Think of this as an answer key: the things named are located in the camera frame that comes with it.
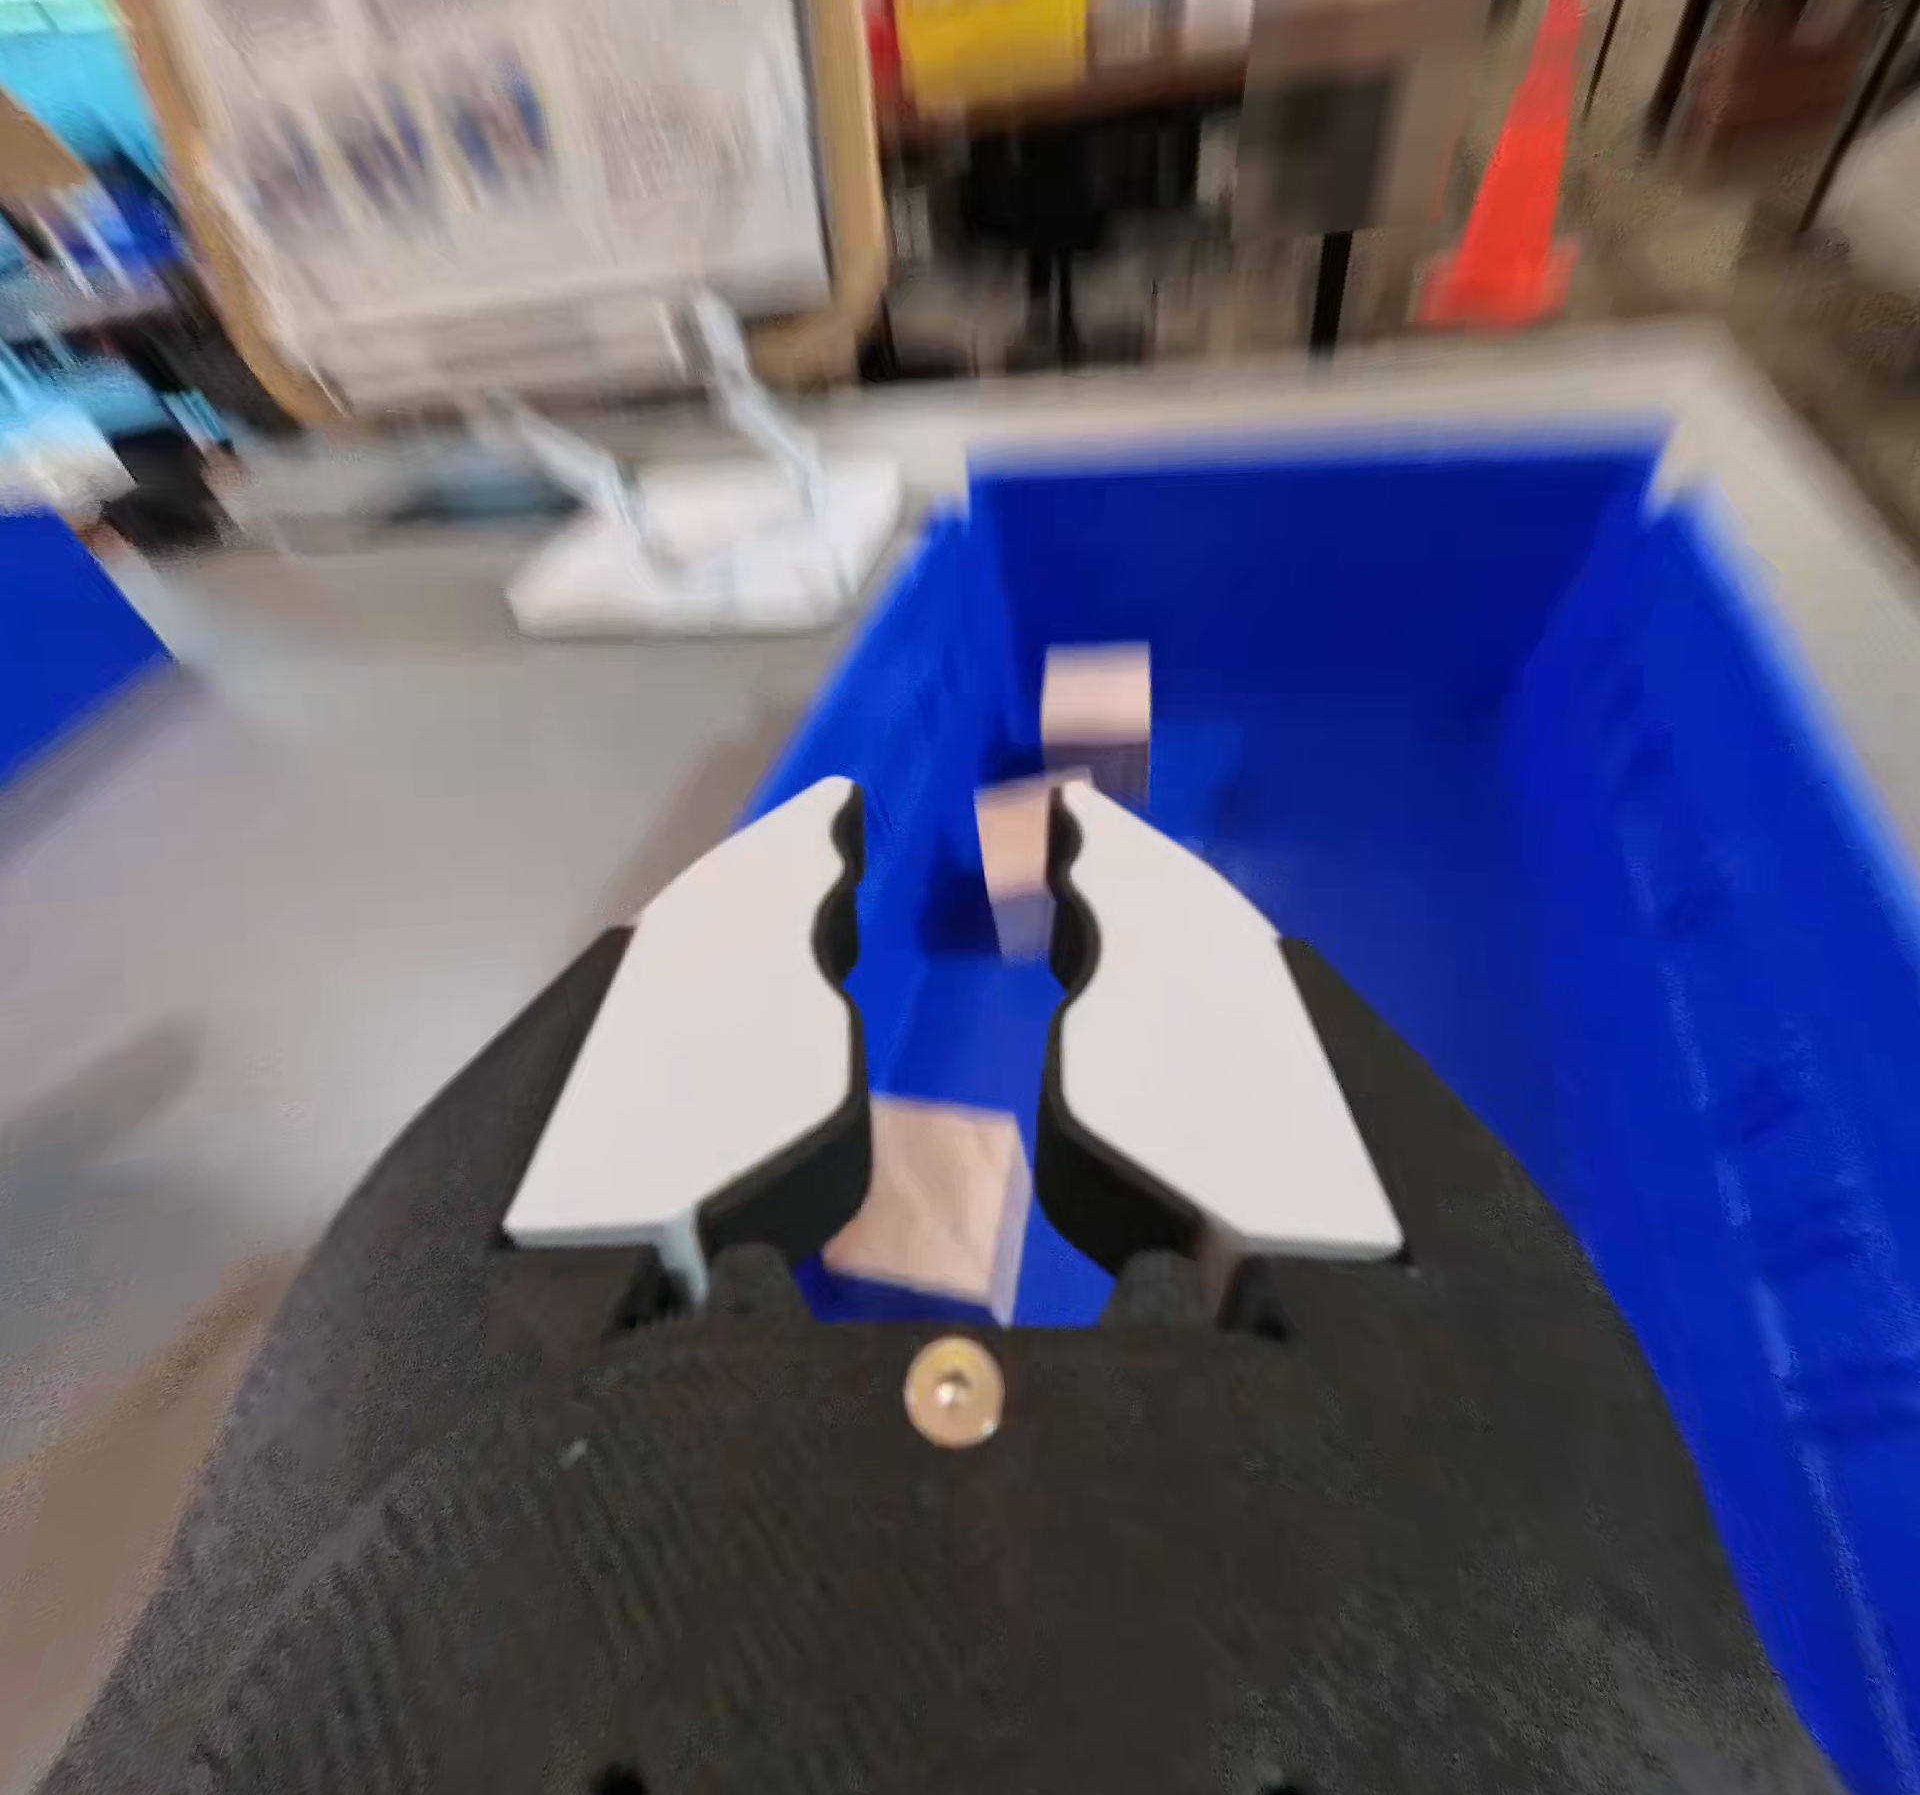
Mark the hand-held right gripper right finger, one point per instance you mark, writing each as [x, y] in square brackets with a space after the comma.
[1216, 1089]

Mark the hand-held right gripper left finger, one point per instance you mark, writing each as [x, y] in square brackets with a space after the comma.
[691, 1074]

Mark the blue-taped wooden cube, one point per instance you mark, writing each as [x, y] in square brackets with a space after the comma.
[1096, 701]
[936, 1203]
[1019, 849]

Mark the blue plastic bin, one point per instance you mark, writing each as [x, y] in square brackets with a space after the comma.
[1425, 776]
[61, 640]

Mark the grey desk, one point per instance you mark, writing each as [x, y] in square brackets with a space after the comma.
[377, 849]

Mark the wooden-top desk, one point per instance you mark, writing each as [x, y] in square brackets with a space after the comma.
[1080, 96]

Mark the orange traffic cone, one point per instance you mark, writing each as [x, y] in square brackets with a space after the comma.
[1515, 174]

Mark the laminated instruction board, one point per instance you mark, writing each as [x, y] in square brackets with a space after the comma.
[494, 100]

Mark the yellow plastic bin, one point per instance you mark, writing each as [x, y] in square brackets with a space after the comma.
[997, 27]

